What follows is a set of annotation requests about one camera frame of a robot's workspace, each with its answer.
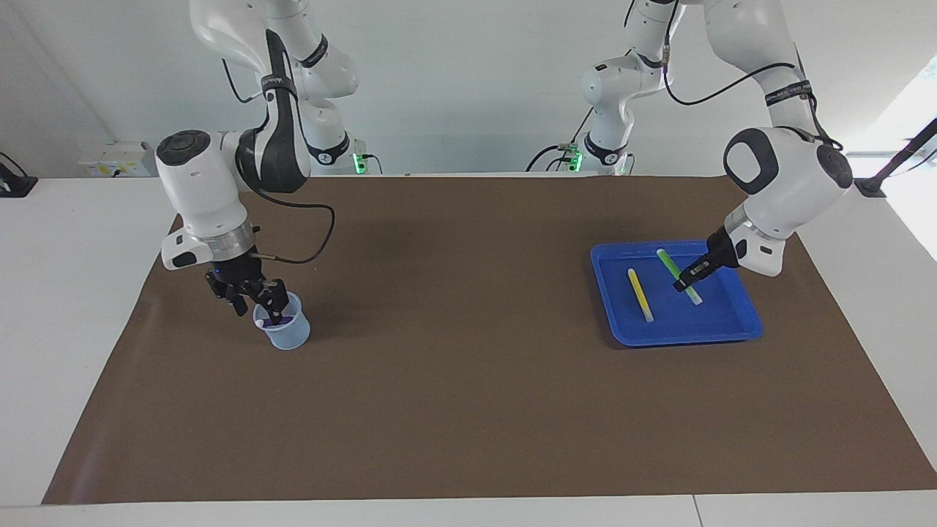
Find green pen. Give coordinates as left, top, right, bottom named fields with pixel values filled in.
left=656, top=248, right=704, bottom=307

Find translucent plastic cup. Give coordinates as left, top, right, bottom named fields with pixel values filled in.
left=253, top=291, right=312, bottom=351

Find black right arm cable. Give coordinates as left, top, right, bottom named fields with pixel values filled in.
left=221, top=55, right=337, bottom=266

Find black table clamp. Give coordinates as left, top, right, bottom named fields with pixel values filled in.
left=0, top=152, right=39, bottom=198

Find blue plastic tray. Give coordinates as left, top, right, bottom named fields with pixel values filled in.
left=590, top=239, right=764, bottom=348

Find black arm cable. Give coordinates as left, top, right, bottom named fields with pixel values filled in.
left=221, top=55, right=337, bottom=266
left=662, top=44, right=844, bottom=153

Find black base power cable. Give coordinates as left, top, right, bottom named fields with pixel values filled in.
left=525, top=108, right=595, bottom=173

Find yellow pen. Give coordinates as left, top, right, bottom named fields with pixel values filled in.
left=627, top=268, right=655, bottom=324

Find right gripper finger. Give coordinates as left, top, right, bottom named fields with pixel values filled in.
left=255, top=278, right=291, bottom=327
left=209, top=282, right=251, bottom=318

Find brown table mat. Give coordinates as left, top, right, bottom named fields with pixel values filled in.
left=42, top=174, right=937, bottom=506

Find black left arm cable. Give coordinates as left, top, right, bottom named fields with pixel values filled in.
left=662, top=44, right=844, bottom=153

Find black camera stand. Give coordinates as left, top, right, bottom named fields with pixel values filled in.
left=853, top=117, right=937, bottom=198

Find white wall socket box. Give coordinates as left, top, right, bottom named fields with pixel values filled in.
left=79, top=143, right=158, bottom=178

